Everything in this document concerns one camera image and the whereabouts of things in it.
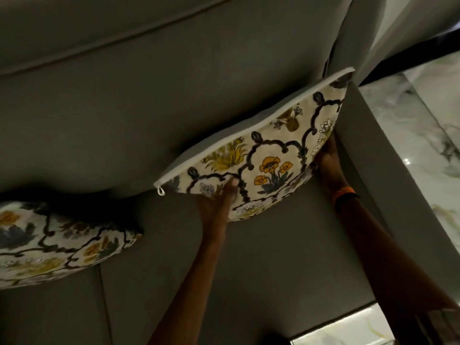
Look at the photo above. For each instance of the orange wristband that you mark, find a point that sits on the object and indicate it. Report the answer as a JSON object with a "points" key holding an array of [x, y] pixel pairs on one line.
{"points": [[344, 194]]}

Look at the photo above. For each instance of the grey fabric sofa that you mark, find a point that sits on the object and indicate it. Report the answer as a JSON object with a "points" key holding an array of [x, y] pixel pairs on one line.
{"points": [[143, 122]]}

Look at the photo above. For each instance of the floral patterned cushion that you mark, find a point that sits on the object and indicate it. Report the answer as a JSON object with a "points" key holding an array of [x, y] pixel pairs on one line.
{"points": [[57, 244]]}

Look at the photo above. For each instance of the person's right forearm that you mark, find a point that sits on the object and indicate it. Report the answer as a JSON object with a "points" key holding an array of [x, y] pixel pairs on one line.
{"points": [[391, 269]]}

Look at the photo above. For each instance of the person's left forearm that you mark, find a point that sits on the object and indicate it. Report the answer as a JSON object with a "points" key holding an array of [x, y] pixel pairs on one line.
{"points": [[187, 294]]}

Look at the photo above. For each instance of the floral cushion with grey back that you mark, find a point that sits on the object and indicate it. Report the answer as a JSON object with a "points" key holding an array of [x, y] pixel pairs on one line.
{"points": [[258, 154]]}

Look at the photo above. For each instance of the person's right hand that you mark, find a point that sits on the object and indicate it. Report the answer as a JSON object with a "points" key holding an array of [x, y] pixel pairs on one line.
{"points": [[330, 168]]}

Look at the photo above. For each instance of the person's left thumb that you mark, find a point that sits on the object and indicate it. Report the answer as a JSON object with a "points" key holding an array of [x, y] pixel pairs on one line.
{"points": [[230, 188]]}

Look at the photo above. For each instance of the grey curtain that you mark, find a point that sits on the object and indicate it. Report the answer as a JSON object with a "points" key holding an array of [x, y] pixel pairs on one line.
{"points": [[402, 28]]}

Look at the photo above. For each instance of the person's left hand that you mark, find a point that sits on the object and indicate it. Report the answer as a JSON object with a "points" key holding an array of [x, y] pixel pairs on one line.
{"points": [[215, 211]]}

